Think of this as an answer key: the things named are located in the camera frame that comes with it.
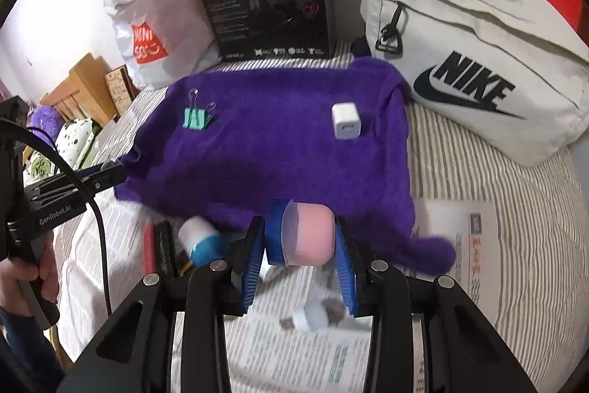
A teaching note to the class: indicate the teal binder clip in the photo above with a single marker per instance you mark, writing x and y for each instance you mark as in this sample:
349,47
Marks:
196,118

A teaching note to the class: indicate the purple plush toy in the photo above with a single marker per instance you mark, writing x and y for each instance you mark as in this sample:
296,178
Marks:
47,123

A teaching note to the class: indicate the brown Grand Reserve lighter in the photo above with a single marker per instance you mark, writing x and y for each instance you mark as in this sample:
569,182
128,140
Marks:
184,263

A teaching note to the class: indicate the white Miniso plastic bag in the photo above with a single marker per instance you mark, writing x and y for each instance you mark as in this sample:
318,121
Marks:
162,41

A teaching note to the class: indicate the wooden headboard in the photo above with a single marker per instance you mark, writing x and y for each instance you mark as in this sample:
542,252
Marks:
84,94

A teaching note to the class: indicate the purple towel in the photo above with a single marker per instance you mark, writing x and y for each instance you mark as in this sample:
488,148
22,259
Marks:
271,139

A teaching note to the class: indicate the white spotted pillow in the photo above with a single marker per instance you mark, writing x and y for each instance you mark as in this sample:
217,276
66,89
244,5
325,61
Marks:
75,140

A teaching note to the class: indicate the small white USB light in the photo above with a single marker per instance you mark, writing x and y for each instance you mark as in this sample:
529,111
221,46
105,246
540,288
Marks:
314,316

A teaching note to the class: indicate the black lipstick tube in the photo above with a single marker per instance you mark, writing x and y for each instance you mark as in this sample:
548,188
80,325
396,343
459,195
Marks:
165,250

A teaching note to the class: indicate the white Nike waist bag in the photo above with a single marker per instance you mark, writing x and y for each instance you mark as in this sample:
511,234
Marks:
512,71

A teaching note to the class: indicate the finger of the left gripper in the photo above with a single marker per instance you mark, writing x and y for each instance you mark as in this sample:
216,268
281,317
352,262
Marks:
96,187
110,171

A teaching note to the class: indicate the blue bottle white caps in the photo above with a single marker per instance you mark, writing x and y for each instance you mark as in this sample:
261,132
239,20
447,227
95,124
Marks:
201,241

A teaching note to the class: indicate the pink and blue small case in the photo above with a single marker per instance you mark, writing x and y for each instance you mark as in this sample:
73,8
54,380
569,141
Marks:
299,234

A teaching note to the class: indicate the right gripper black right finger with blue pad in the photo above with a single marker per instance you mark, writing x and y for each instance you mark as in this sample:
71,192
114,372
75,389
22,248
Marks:
462,350

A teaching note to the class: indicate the white USB charger cube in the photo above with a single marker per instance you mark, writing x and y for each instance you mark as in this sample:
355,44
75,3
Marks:
346,121

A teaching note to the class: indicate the newspaper sheet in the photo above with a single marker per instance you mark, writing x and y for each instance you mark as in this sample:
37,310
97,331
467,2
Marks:
334,359

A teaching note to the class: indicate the brown patterned book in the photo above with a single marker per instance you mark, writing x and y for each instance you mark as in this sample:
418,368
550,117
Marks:
122,90

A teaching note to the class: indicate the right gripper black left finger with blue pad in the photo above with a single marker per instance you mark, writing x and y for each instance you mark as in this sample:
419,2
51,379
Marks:
132,352

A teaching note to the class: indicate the person's left hand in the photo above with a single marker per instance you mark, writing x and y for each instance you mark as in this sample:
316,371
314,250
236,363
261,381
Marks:
16,271

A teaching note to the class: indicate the red pen clear cap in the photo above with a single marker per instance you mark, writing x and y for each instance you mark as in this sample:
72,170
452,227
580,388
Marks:
149,252

